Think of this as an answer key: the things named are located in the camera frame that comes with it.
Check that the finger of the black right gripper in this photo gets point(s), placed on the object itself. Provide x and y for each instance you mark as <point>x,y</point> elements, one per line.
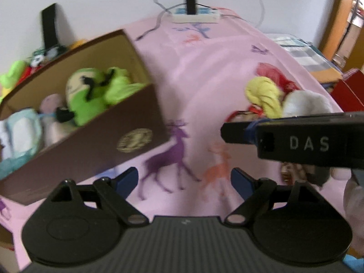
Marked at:
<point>239,132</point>

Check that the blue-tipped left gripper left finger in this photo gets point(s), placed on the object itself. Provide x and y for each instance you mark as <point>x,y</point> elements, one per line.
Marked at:
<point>113,194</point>

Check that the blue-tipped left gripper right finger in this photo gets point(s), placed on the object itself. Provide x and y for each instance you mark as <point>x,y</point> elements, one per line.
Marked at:
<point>254,194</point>

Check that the white plush toy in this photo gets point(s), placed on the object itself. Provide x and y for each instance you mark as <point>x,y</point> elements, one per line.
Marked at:
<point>305,103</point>

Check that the brown cardboard box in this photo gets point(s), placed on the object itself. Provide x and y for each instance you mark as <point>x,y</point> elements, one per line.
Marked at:
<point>124,131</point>

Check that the white gloved right hand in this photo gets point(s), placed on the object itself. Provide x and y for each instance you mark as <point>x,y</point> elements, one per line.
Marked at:
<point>353,196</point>

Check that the red box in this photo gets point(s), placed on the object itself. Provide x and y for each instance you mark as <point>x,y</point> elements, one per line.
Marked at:
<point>348,92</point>

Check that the plaid folded blanket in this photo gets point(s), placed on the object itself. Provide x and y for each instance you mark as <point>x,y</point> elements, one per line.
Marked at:
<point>308,56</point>

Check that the pink plush toy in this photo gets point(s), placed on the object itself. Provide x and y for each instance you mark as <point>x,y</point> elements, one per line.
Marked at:
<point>53,130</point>

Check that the green avocado plush toy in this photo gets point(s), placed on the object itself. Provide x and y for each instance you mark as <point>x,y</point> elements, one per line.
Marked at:
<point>90,91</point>

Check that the light blue plush toy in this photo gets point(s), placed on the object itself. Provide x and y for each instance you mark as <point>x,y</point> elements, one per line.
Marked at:
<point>21,139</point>

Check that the white power strip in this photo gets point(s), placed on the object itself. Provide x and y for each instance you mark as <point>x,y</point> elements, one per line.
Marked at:
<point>203,15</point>

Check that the black charger plug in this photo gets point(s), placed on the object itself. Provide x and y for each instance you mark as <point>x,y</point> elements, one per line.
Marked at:
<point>191,7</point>

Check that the red pepper plush toy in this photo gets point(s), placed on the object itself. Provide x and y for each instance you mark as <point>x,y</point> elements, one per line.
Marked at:
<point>27,73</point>

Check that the green yellow plush toy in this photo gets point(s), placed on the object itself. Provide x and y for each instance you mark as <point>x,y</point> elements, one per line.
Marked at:
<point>10,79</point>

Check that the yellow book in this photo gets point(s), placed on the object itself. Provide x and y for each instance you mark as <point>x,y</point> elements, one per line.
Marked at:
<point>77,44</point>

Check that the small panda plush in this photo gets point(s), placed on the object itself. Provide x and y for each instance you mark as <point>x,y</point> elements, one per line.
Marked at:
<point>38,59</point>

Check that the black smartphone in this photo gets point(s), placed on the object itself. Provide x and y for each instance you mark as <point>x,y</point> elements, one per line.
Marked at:
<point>48,22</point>

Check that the wooden door frame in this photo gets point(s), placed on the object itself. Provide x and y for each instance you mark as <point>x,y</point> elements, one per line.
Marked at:
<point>335,27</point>

